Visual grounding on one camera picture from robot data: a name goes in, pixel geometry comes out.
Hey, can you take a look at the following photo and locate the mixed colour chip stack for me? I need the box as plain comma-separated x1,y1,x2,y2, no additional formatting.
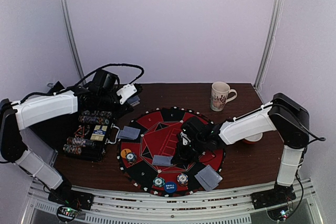
125,152,138,164

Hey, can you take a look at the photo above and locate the right aluminium frame post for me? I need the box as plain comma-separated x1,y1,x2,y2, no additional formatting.
254,0,284,92

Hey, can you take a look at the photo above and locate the Texas Hold'em card box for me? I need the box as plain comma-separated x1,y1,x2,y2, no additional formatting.
90,125,108,142

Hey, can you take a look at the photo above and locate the red triangle dice pack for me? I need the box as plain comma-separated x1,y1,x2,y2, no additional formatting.
74,125,87,138

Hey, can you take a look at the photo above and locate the blue small blind button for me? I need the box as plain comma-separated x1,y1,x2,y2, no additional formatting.
164,182,177,194

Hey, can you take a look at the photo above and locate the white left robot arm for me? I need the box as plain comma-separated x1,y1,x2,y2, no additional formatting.
1,67,142,205

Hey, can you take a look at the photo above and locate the green blue 50 chip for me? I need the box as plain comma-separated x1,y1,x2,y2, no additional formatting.
153,177,165,188

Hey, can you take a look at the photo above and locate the white orange bowl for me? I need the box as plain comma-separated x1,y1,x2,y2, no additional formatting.
242,133,263,144

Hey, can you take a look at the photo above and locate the chrome case handle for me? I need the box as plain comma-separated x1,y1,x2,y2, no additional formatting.
106,124,120,145

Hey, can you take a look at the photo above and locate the face down card seat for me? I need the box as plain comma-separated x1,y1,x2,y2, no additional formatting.
194,174,212,191
118,130,127,139

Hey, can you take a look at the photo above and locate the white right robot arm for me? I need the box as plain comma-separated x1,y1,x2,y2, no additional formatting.
171,93,310,204

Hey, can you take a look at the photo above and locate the black 100 chip stack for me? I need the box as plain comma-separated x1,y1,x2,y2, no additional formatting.
67,137,95,148

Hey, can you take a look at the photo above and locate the blue white 100 chip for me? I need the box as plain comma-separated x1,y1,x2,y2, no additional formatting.
176,173,188,187

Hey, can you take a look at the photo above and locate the nine of diamonds card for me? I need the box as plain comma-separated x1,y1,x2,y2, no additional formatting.
152,155,173,167

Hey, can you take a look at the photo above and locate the top multicolour chip row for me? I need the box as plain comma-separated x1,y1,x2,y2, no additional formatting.
78,110,112,125

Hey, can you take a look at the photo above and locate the black poker chip case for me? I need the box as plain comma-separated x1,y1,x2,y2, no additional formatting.
27,81,119,162

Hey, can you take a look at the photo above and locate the blue backed card deck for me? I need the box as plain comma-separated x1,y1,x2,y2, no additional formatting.
127,95,140,107

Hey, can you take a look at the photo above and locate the orange big blind button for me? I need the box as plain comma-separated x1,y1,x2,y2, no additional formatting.
120,148,132,158

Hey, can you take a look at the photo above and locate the cream patterned ceramic mug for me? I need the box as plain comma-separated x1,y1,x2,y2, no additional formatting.
210,81,237,112

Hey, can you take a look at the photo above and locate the round red black poker mat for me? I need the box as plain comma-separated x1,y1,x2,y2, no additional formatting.
117,107,226,197

